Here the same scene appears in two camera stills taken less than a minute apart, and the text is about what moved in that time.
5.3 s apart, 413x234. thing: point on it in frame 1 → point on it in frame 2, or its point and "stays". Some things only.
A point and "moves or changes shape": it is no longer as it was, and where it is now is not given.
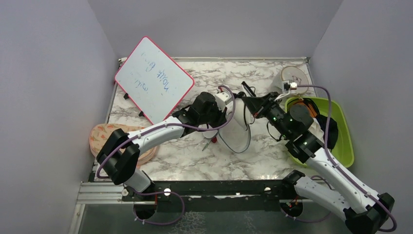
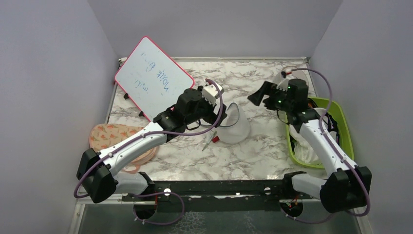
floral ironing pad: (101, 132) stays
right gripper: (259, 105) → (269, 88)
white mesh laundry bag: (232, 135) moves or changes shape
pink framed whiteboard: (153, 82) stays
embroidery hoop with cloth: (294, 74) stays
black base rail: (211, 195) stays
